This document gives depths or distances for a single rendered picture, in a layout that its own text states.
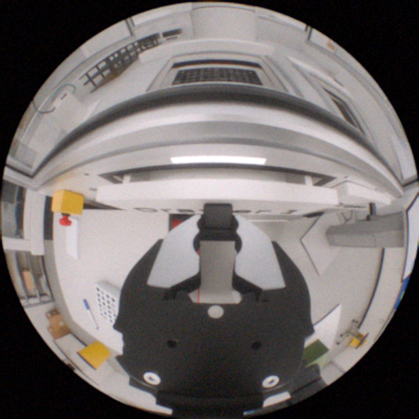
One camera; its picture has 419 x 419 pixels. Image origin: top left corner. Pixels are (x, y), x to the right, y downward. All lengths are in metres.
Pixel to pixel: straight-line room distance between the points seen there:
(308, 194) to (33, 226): 0.90
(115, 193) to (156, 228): 0.17
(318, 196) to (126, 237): 0.36
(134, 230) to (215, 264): 0.82
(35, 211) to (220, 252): 1.21
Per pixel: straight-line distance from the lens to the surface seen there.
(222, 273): 1.10
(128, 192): 0.15
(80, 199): 0.35
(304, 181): 0.20
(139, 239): 0.33
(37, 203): 0.82
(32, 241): 0.82
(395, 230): 0.99
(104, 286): 0.42
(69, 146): 0.17
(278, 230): 1.15
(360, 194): 0.24
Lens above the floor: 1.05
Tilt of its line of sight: 82 degrees down
